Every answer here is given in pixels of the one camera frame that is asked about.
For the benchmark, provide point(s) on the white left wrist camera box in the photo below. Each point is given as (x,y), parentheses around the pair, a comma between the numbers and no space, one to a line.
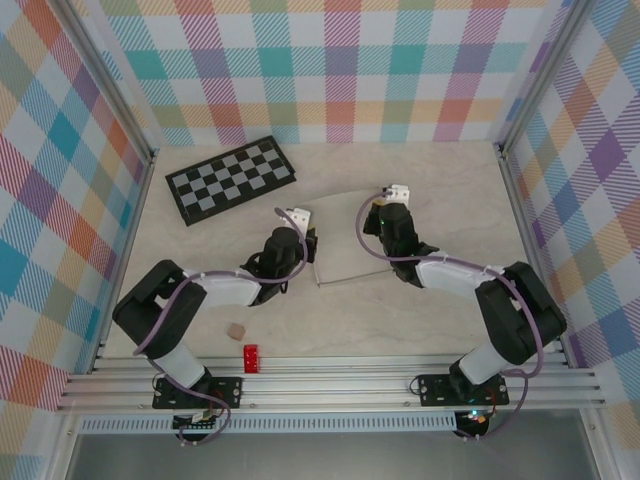
(301,218)

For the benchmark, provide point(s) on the aluminium rail frame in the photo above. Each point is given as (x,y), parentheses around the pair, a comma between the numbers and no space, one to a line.
(325,387)

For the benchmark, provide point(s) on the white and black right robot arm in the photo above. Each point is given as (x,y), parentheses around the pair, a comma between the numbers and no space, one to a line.
(520,315)

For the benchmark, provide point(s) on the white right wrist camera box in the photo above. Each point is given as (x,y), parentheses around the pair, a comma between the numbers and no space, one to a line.
(399,192)

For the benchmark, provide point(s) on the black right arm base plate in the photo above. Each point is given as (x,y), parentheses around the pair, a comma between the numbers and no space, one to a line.
(435,390)

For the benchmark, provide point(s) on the white paper box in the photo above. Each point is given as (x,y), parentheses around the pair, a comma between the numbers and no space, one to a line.
(340,240)

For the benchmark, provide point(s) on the aluminium corner post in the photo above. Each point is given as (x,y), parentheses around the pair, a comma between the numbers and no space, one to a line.
(532,75)
(119,85)

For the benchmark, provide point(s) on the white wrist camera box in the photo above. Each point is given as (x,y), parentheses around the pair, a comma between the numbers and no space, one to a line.
(399,192)
(301,218)

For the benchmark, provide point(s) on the red toy brick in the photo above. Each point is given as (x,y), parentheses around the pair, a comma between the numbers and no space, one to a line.
(251,358)

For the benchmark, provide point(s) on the aluminium side rail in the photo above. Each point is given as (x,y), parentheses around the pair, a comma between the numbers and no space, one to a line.
(526,225)
(136,220)

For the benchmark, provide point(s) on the small wooden cube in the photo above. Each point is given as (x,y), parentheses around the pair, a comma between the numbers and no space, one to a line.
(236,331)

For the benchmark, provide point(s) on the black and grey checkerboard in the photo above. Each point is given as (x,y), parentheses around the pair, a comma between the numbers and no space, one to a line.
(230,180)

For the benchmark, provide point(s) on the small controller board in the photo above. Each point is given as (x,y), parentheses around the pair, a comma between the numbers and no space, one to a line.
(200,425)
(475,420)

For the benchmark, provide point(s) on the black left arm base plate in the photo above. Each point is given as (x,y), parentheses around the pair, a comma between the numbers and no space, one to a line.
(230,390)

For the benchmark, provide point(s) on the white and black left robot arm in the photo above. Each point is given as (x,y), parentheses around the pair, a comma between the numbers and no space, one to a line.
(160,310)

